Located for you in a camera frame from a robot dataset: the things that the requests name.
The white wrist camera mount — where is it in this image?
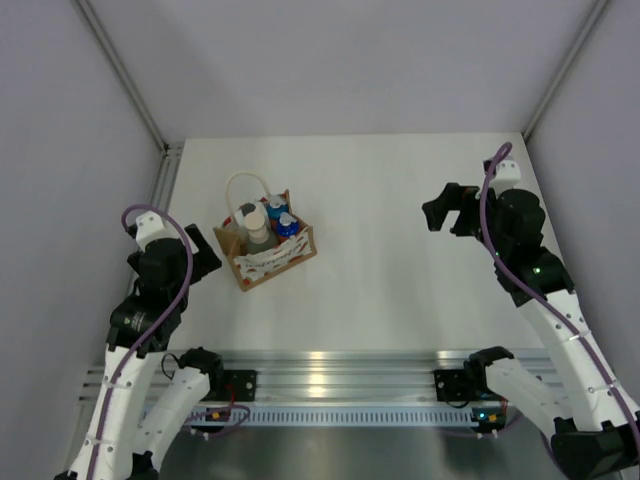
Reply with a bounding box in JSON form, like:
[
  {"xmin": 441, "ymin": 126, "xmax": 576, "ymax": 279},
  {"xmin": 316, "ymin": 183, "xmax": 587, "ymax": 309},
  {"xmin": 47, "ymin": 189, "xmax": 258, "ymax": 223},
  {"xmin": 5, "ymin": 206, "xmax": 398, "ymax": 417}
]
[
  {"xmin": 489, "ymin": 155, "xmax": 522, "ymax": 196},
  {"xmin": 135, "ymin": 211, "xmax": 169, "ymax": 251}
]

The aluminium rail base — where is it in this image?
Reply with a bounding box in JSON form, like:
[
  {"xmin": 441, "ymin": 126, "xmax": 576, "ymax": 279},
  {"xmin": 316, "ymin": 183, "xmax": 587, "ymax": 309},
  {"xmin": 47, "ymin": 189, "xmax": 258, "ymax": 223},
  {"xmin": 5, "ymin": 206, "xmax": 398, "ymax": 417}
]
[{"xmin": 74, "ymin": 347, "xmax": 640, "ymax": 441}]

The right aluminium corner post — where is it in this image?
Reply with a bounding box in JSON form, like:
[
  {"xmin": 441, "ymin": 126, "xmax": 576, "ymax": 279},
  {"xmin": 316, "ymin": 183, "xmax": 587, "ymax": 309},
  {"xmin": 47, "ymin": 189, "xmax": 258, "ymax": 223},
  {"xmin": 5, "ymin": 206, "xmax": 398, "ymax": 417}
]
[{"xmin": 521, "ymin": 0, "xmax": 613, "ymax": 143}]

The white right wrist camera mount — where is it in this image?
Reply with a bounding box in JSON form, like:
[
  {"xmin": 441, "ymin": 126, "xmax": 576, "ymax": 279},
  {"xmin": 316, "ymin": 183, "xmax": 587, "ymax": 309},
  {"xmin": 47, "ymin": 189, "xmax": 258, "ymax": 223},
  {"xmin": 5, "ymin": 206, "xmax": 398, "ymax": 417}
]
[{"xmin": 489, "ymin": 155, "xmax": 522, "ymax": 196}]

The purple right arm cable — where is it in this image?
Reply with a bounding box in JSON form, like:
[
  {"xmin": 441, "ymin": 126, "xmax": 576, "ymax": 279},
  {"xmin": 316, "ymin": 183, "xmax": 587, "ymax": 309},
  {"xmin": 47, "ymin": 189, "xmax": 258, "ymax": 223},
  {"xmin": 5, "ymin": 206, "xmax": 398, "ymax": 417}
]
[{"xmin": 478, "ymin": 142, "xmax": 640, "ymax": 471}]

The green bottle beige cap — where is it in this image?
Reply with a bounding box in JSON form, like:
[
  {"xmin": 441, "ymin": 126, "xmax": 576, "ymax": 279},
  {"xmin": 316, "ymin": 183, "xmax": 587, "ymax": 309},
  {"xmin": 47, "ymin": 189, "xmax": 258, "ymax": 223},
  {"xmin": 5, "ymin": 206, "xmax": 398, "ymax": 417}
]
[{"xmin": 244, "ymin": 211, "xmax": 279, "ymax": 255}]

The white bottle grey cap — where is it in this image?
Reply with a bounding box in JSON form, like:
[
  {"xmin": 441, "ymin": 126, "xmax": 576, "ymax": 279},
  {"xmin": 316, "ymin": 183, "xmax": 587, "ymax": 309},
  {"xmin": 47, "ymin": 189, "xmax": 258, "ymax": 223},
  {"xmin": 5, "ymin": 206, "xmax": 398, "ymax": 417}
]
[{"xmin": 232, "ymin": 200, "xmax": 268, "ymax": 227}]

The left aluminium corner post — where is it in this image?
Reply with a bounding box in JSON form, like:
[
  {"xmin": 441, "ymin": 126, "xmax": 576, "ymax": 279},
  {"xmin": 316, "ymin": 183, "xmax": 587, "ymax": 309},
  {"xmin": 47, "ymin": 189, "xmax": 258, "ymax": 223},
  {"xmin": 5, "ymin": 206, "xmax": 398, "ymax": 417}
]
[{"xmin": 69, "ymin": 0, "xmax": 171, "ymax": 151}]

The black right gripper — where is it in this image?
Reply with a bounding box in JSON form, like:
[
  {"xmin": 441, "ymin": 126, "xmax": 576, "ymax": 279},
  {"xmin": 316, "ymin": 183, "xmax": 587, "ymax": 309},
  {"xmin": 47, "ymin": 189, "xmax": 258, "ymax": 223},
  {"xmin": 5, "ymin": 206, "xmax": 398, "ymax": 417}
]
[{"xmin": 421, "ymin": 184, "xmax": 509, "ymax": 259}]

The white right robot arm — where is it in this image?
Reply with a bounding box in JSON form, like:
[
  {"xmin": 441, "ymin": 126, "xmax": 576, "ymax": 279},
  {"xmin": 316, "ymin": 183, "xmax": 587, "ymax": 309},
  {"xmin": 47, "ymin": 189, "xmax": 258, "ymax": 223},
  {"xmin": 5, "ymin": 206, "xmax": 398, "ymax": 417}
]
[{"xmin": 422, "ymin": 183, "xmax": 639, "ymax": 479}]

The burlap watermelon canvas bag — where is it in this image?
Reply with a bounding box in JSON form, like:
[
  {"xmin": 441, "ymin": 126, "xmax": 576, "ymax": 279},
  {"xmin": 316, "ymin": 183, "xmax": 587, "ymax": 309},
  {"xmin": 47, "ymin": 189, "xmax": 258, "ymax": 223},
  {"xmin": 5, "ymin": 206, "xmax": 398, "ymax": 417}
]
[{"xmin": 213, "ymin": 171, "xmax": 317, "ymax": 292}]

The aluminium corner post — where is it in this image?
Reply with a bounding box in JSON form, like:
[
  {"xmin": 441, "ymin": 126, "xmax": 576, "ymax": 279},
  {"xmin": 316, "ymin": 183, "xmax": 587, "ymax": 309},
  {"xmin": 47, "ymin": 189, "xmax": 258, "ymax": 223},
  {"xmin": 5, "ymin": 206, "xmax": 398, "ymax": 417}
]
[
  {"xmin": 521, "ymin": 0, "xmax": 613, "ymax": 143},
  {"xmin": 69, "ymin": 0, "xmax": 171, "ymax": 151}
]

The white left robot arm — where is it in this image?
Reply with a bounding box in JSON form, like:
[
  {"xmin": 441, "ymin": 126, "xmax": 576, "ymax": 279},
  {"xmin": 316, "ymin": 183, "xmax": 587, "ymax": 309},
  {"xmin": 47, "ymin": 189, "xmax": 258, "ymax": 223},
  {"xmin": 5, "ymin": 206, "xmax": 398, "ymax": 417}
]
[{"xmin": 59, "ymin": 212, "xmax": 226, "ymax": 479}]

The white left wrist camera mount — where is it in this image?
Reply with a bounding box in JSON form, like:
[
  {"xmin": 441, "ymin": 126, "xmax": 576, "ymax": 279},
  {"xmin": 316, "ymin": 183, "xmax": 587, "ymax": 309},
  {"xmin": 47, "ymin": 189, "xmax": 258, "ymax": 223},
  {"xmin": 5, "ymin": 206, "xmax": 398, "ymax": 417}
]
[{"xmin": 135, "ymin": 211, "xmax": 169, "ymax": 251}]

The blue orange pump bottle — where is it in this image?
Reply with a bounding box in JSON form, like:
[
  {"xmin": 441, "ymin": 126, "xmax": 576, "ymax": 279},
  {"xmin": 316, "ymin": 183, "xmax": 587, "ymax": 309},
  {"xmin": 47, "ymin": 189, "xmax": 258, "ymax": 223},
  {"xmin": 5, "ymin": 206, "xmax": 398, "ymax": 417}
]
[
  {"xmin": 266, "ymin": 195, "xmax": 289, "ymax": 222},
  {"xmin": 276, "ymin": 212, "xmax": 300, "ymax": 240}
]

